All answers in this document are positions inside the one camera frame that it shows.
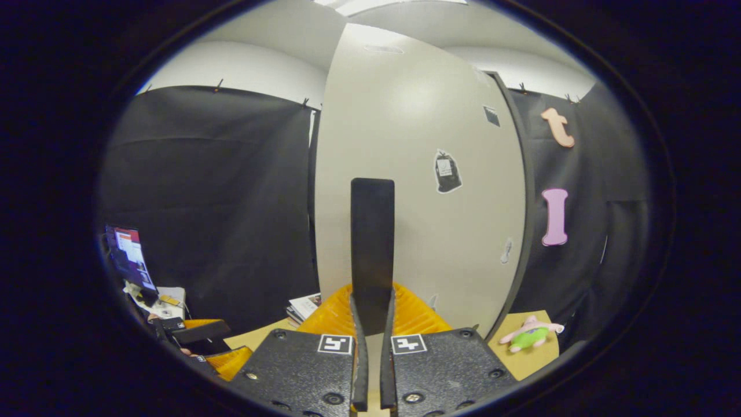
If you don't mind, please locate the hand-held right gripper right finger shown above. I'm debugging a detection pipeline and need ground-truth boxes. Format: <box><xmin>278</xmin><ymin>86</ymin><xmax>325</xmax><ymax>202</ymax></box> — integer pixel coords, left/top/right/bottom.
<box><xmin>379</xmin><ymin>283</ymin><xmax>519</xmax><ymax>417</ymax></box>

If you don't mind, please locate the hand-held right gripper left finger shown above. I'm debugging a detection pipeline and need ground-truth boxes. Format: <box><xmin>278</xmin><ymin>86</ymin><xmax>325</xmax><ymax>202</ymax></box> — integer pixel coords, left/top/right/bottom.
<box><xmin>232</xmin><ymin>283</ymin><xmax>370</xmax><ymax>417</ymax></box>

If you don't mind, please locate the black door handle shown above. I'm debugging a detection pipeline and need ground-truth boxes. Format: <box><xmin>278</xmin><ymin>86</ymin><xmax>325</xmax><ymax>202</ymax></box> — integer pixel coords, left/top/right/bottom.
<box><xmin>350</xmin><ymin>178</ymin><xmax>395</xmax><ymax>336</ymax></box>

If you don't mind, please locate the grey cabinet door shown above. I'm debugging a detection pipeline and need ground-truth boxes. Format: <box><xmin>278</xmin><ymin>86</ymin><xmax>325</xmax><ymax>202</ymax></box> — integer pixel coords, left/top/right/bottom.
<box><xmin>314</xmin><ymin>23</ymin><xmax>526</xmax><ymax>339</ymax></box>

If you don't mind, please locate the white side table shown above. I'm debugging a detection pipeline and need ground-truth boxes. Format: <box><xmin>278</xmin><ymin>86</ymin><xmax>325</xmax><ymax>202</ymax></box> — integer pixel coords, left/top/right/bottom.
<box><xmin>124</xmin><ymin>284</ymin><xmax>186</xmax><ymax>319</ymax></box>

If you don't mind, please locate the computer monitor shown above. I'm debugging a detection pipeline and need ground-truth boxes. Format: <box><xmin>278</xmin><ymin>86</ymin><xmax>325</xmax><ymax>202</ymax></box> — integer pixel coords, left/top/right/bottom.
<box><xmin>104</xmin><ymin>226</ymin><xmax>158</xmax><ymax>292</ymax></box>

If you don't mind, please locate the stack of books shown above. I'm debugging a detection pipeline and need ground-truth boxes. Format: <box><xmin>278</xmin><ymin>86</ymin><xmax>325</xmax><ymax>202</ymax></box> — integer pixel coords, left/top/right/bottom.
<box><xmin>286</xmin><ymin>292</ymin><xmax>322</xmax><ymax>325</ymax></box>

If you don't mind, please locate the black backdrop cloth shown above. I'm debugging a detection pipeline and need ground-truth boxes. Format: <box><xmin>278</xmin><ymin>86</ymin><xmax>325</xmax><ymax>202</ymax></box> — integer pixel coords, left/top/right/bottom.
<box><xmin>96</xmin><ymin>72</ymin><xmax>652</xmax><ymax>348</ymax></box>

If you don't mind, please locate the pink and green plush toy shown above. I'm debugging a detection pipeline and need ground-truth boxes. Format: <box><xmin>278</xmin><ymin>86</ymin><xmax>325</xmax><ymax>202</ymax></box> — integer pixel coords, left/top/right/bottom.
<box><xmin>499</xmin><ymin>315</ymin><xmax>565</xmax><ymax>354</ymax></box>

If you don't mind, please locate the large ceiling light panel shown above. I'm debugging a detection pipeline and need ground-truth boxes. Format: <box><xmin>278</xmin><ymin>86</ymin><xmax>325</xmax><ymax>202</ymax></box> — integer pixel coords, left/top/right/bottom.
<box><xmin>316</xmin><ymin>0</ymin><xmax>467</xmax><ymax>17</ymax></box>

